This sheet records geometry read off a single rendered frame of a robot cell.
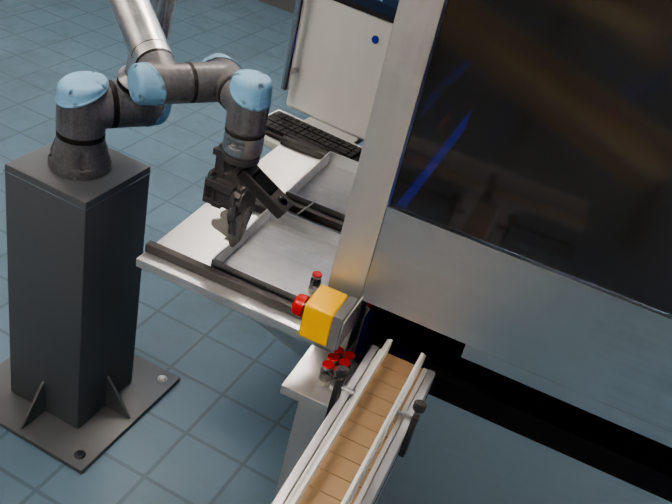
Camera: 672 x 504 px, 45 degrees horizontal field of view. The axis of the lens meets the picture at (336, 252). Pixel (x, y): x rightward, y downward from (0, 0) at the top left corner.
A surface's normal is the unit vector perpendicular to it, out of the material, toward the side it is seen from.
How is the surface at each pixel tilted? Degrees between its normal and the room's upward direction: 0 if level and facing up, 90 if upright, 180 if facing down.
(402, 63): 90
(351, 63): 90
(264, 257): 0
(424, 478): 90
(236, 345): 0
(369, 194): 90
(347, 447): 0
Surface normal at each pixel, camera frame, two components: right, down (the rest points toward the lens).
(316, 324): -0.38, 0.46
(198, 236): 0.20, -0.81
